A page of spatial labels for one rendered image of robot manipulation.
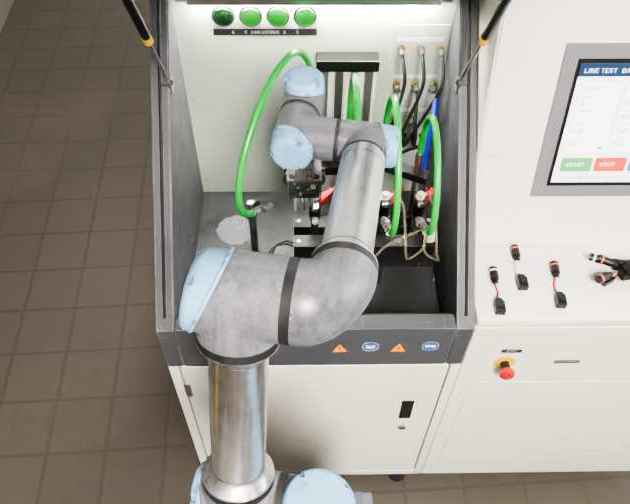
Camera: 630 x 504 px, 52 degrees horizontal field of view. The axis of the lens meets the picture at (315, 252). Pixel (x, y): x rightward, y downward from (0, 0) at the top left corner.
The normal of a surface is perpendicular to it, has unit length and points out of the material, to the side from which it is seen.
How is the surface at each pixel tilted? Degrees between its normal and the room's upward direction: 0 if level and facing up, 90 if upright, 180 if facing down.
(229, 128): 90
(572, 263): 0
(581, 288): 0
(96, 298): 0
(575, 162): 76
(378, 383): 90
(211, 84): 90
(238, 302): 45
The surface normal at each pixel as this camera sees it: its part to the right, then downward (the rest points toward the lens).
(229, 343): -0.07, 0.52
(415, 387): 0.01, 0.78
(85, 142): 0.01, -0.63
